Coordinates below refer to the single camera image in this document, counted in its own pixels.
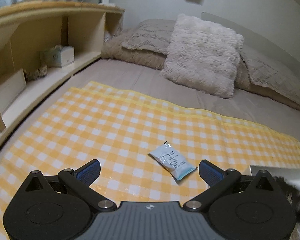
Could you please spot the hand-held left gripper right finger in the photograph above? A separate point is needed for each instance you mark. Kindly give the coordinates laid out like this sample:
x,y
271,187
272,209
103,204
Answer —
x,y
210,172

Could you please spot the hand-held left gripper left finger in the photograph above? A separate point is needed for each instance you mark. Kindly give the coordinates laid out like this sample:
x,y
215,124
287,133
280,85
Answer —
x,y
89,172

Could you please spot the white and blue packet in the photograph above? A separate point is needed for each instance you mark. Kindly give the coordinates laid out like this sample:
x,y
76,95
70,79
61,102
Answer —
x,y
171,161

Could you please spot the yellow checkered mat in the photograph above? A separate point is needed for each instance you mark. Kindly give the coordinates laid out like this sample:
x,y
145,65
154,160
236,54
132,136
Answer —
x,y
115,120

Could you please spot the grey bed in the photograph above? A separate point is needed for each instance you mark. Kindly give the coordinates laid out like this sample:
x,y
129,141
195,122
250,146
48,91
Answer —
x,y
130,77

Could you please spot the beige quilted pillow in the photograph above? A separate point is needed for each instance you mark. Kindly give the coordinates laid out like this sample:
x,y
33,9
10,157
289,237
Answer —
x,y
147,35
272,80

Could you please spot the small brown plush toy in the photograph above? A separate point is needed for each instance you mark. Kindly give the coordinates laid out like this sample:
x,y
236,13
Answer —
x,y
36,73

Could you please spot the white board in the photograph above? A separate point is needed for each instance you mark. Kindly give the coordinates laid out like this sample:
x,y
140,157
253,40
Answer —
x,y
8,88

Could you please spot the fluffy white pillow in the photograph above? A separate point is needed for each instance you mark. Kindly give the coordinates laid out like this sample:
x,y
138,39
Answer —
x,y
202,55

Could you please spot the white tissue box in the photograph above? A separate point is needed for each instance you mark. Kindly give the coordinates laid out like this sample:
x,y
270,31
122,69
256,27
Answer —
x,y
58,56

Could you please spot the wooden headboard shelf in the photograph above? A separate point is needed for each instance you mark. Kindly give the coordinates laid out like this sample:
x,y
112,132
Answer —
x,y
40,30

